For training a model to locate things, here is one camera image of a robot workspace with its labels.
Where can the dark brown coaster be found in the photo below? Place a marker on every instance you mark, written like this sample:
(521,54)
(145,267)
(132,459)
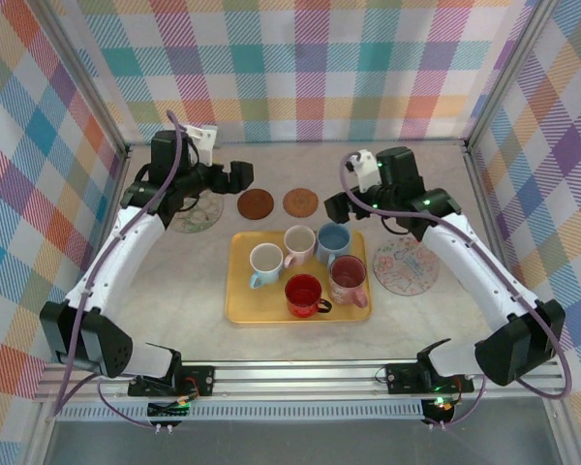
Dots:
(254,204)

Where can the green floral coaster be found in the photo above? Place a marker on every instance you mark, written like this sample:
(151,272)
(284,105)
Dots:
(203,218)

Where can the tan cork coaster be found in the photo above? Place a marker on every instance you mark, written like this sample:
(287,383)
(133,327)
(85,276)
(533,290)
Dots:
(300,202)

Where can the pale pink cup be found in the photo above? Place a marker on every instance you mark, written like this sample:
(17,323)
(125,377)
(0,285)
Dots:
(300,239)

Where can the pink floral mug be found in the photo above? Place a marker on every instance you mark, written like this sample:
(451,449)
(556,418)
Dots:
(347,273)

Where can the pink doodle coaster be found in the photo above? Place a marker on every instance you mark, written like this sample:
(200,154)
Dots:
(402,271)

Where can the light blue cup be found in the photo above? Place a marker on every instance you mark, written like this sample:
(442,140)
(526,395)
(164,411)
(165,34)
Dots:
(266,259)

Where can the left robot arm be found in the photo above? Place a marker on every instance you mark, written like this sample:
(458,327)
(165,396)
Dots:
(121,257)

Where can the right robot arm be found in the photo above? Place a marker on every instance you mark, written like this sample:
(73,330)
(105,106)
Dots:
(469,271)

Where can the blue mug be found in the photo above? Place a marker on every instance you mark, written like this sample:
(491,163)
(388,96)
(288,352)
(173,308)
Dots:
(334,237)

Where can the aluminium rear bar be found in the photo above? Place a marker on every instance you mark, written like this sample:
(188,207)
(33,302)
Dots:
(295,143)

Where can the yellow tray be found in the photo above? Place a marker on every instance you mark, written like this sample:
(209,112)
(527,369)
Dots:
(271,310)

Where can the black controller board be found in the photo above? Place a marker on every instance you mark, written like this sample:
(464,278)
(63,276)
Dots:
(167,411)
(440,409)

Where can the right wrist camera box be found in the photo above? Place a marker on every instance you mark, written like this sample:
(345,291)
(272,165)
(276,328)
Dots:
(365,169)

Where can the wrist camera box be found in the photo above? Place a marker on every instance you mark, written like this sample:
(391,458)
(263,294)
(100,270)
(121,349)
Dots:
(203,143)
(365,169)

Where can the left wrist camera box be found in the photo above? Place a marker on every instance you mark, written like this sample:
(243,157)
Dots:
(203,143)

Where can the aluminium side rail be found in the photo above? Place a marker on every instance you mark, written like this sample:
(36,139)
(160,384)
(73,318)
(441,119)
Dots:
(471,167)
(121,167)

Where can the aluminium corner post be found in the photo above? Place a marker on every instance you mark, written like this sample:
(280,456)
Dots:
(506,72)
(92,87)

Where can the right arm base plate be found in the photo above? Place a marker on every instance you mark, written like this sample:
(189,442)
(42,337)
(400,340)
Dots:
(402,378)

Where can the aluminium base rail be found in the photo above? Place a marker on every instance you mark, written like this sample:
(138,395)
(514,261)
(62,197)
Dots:
(295,375)

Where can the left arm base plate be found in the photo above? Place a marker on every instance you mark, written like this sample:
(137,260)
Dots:
(201,380)

